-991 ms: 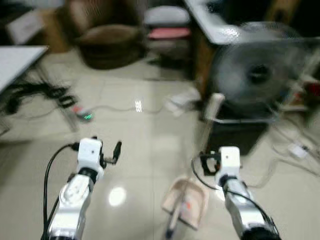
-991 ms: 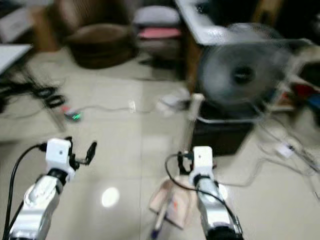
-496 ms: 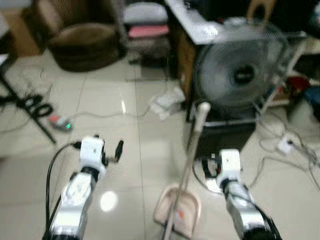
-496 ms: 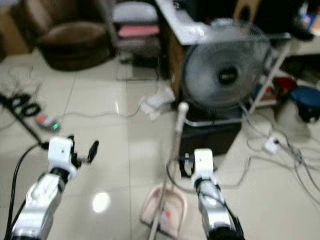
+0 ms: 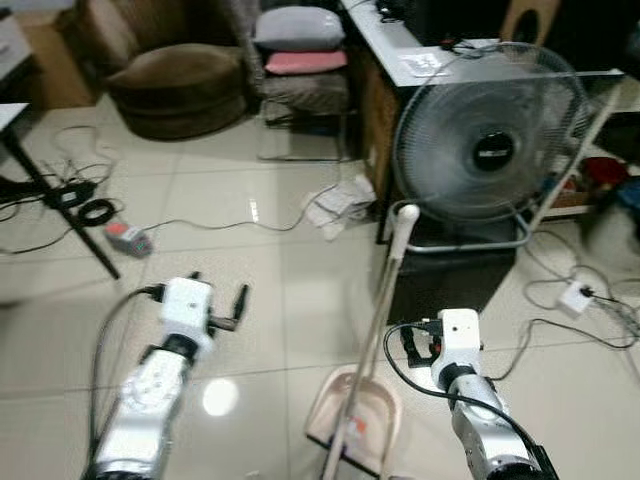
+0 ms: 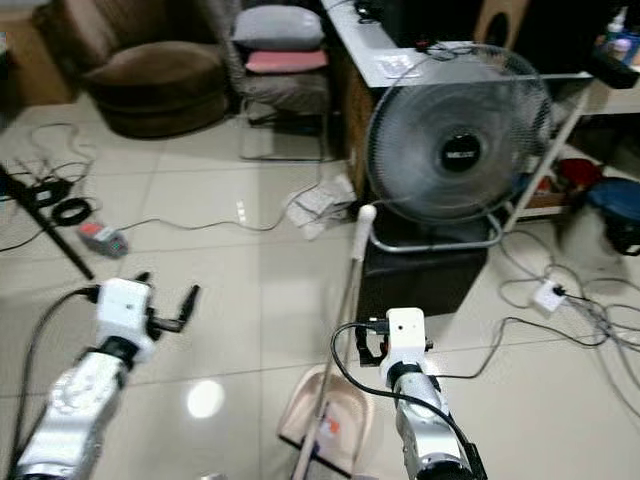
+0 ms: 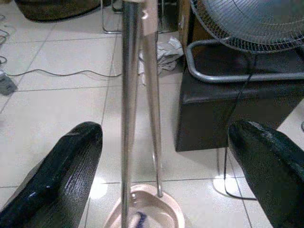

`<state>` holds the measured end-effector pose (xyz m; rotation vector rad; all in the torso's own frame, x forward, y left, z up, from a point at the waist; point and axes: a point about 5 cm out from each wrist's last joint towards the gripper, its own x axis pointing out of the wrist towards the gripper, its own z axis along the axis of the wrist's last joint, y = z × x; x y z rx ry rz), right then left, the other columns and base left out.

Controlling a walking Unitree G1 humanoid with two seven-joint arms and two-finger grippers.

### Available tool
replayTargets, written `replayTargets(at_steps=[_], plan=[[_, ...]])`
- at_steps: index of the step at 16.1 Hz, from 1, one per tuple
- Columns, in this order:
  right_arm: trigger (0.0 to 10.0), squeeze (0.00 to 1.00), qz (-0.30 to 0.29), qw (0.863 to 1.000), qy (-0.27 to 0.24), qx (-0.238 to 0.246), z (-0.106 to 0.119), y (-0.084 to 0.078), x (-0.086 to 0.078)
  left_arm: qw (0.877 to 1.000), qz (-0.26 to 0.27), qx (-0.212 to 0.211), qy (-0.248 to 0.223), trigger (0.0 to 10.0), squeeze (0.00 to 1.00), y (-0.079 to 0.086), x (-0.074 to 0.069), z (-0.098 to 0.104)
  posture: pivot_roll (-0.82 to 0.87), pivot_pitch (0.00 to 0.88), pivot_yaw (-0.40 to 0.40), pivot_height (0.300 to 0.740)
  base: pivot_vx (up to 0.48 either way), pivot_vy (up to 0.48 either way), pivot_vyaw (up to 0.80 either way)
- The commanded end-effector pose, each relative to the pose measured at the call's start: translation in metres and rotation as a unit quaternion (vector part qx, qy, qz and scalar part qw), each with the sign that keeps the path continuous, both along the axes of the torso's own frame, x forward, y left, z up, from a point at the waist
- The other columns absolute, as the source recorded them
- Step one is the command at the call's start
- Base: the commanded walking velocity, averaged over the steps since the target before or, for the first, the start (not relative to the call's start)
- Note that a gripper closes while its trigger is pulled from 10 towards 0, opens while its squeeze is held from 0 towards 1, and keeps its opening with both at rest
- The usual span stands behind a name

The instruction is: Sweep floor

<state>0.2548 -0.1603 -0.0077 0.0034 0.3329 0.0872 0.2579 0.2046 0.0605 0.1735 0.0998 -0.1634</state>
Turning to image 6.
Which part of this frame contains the black monitor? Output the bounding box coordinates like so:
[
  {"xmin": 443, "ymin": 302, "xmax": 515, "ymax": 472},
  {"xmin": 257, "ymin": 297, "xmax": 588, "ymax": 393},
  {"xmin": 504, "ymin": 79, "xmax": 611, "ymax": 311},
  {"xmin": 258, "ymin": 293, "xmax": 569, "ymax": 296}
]
[{"xmin": 380, "ymin": 0, "xmax": 481, "ymax": 48}]

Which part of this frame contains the black router with antennas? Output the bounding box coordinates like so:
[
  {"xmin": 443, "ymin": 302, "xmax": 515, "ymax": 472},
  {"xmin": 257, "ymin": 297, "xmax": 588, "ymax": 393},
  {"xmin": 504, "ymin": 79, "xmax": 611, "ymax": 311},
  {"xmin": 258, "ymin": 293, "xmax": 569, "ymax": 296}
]
[{"xmin": 25, "ymin": 178, "xmax": 73, "ymax": 208}]

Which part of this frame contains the pink cushion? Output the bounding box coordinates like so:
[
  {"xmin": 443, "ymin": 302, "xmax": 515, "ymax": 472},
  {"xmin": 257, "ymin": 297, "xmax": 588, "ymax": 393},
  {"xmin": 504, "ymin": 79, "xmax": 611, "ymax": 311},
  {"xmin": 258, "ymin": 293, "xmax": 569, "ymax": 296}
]
[{"xmin": 244, "ymin": 50, "xmax": 329, "ymax": 76}]

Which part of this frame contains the brown round armchair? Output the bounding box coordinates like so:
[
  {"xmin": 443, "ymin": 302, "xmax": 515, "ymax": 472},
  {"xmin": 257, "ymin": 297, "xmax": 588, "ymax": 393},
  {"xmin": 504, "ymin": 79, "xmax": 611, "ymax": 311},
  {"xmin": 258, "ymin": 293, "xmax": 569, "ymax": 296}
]
[{"xmin": 35, "ymin": 0, "xmax": 231, "ymax": 141}]

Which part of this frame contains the white power strip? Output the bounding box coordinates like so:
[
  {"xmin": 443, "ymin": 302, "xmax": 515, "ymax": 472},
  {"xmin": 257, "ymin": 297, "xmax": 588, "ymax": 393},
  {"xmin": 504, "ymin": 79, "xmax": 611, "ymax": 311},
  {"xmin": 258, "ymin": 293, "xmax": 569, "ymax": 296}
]
[{"xmin": 532, "ymin": 280, "xmax": 571, "ymax": 314}]

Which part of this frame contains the printed paper sheet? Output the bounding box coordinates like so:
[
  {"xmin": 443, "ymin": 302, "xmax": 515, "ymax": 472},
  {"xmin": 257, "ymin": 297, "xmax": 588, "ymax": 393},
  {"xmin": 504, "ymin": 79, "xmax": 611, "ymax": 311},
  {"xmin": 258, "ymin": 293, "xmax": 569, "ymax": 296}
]
[{"xmin": 372, "ymin": 52, "xmax": 426, "ymax": 81}]

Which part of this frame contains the beige long-handled dustpan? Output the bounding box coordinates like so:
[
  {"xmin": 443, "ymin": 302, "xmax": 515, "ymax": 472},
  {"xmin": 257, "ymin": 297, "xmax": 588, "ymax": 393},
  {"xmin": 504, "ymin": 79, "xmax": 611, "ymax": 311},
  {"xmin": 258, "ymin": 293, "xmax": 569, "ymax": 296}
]
[{"xmin": 277, "ymin": 203, "xmax": 379, "ymax": 480}]

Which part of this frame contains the red bowl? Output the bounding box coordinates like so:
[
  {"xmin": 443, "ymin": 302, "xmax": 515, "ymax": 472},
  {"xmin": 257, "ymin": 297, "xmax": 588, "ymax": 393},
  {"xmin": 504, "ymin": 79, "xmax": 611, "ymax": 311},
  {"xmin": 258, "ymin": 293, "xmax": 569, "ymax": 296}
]
[{"xmin": 557, "ymin": 157, "xmax": 604, "ymax": 188}]

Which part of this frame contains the thin dark floor cable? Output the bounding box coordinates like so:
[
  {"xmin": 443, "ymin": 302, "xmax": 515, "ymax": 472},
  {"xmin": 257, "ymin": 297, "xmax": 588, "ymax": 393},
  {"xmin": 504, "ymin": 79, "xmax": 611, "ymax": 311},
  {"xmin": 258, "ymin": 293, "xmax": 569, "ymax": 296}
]
[{"xmin": 120, "ymin": 185, "xmax": 321, "ymax": 233}]

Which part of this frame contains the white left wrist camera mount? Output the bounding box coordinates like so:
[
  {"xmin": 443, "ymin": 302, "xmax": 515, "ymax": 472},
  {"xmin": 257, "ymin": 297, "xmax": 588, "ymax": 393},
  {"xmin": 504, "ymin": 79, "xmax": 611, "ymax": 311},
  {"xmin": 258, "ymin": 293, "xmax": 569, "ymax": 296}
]
[{"xmin": 97, "ymin": 278, "xmax": 158, "ymax": 353}]

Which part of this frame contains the dark blue round container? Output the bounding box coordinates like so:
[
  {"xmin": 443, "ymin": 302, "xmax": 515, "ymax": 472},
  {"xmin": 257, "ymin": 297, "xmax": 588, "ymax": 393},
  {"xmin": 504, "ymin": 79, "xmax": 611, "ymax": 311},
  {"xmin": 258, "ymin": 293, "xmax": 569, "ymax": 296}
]
[{"xmin": 585, "ymin": 178, "xmax": 640, "ymax": 256}]

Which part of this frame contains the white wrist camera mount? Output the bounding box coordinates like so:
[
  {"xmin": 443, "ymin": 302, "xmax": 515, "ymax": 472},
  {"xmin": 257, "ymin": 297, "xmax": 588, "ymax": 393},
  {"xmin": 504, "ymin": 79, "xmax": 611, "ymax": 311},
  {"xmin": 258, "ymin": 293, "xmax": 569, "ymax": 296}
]
[
  {"xmin": 382, "ymin": 308, "xmax": 427, "ymax": 367},
  {"xmin": 97, "ymin": 278, "xmax": 158, "ymax": 353}
]

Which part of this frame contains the white desk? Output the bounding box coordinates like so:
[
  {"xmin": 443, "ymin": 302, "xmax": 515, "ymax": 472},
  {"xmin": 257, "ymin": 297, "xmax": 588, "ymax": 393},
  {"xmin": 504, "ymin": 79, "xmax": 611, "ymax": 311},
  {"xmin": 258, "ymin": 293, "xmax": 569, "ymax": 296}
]
[{"xmin": 322, "ymin": 0, "xmax": 640, "ymax": 216}]

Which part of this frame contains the wicker chair with metal frame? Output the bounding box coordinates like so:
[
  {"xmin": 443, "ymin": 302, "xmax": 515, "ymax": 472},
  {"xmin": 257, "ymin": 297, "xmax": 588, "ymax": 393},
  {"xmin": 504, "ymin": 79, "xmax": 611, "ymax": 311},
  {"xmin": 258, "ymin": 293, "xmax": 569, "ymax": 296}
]
[{"xmin": 210, "ymin": 0, "xmax": 333, "ymax": 163}]

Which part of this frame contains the coiled black cable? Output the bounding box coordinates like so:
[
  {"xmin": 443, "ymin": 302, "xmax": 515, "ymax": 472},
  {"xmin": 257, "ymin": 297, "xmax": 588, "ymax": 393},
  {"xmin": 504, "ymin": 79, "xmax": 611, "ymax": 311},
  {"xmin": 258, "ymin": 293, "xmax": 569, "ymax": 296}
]
[{"xmin": 52, "ymin": 198, "xmax": 93, "ymax": 227}]

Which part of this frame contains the black box under fan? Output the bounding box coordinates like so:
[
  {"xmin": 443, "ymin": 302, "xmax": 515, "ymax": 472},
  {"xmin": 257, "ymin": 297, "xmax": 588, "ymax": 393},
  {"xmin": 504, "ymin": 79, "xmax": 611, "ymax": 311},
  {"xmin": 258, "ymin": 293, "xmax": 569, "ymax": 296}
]
[{"xmin": 355, "ymin": 235, "xmax": 491, "ymax": 323}]

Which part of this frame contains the grey floor fan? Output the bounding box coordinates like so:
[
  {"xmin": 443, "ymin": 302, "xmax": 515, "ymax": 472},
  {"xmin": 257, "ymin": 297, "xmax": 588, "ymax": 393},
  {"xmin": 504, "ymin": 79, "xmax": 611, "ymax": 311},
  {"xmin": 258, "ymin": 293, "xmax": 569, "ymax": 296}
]
[{"xmin": 365, "ymin": 45, "xmax": 556, "ymax": 253}]

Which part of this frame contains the grey pillow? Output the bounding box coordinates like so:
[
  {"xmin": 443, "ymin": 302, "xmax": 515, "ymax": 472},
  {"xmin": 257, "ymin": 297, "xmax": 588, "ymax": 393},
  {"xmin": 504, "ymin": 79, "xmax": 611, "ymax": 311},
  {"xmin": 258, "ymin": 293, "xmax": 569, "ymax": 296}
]
[{"xmin": 232, "ymin": 6, "xmax": 327, "ymax": 53}]

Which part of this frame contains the crumpled white cloth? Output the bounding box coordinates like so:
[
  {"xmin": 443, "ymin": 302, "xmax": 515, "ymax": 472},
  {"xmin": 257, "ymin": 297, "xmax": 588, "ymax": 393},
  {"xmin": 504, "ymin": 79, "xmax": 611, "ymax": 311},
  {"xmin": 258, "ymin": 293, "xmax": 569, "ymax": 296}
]
[{"xmin": 285, "ymin": 175, "xmax": 358, "ymax": 241}]

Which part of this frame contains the grey table with black legs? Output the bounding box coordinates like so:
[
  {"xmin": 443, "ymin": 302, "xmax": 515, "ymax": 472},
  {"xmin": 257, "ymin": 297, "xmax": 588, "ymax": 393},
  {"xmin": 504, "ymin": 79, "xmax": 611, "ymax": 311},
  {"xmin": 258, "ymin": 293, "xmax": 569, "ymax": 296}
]
[{"xmin": 0, "ymin": 170, "xmax": 96, "ymax": 281}]

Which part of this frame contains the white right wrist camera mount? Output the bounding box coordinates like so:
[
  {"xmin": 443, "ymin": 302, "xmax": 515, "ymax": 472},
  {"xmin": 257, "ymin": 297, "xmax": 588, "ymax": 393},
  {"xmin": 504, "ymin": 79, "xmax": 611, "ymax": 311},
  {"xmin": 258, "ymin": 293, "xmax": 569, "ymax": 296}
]
[{"xmin": 382, "ymin": 308, "xmax": 427, "ymax": 367}]

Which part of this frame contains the wooden speaker box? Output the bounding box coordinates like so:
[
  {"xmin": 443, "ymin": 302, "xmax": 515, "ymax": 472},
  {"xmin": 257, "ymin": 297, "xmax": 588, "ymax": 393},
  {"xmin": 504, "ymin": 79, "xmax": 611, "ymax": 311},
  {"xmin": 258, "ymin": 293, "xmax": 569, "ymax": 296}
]
[{"xmin": 473, "ymin": 0, "xmax": 531, "ymax": 49}]

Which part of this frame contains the black power strip cable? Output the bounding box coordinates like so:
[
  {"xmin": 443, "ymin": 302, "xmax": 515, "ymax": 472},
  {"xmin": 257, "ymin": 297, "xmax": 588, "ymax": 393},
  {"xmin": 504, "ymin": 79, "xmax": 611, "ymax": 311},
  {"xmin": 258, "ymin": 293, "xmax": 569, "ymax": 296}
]
[{"xmin": 435, "ymin": 318, "xmax": 611, "ymax": 383}]

